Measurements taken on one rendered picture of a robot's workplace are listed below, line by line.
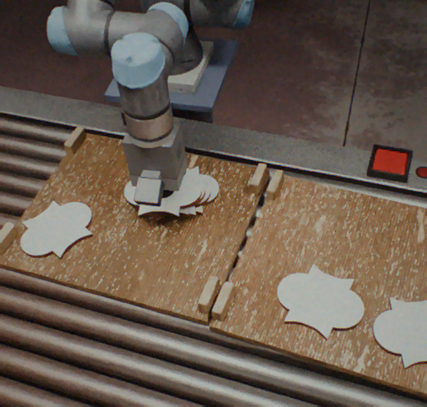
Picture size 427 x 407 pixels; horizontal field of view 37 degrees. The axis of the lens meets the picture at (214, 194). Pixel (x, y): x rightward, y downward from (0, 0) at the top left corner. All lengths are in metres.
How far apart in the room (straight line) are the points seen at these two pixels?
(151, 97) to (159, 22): 0.13
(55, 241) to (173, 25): 0.43
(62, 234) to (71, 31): 0.36
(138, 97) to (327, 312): 0.44
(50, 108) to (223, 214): 0.53
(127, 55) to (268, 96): 1.99
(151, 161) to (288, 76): 2.00
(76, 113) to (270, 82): 1.63
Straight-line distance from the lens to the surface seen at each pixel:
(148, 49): 0.93
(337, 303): 1.03
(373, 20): 3.40
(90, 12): 1.07
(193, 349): 1.02
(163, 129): 1.00
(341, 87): 2.95
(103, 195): 1.22
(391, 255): 1.11
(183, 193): 1.13
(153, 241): 1.13
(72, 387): 1.03
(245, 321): 1.02
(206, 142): 1.32
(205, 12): 1.44
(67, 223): 1.18
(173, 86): 1.52
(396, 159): 1.28
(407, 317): 1.03
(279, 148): 1.30
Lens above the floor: 1.81
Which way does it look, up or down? 47 degrees down
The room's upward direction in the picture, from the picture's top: 6 degrees counter-clockwise
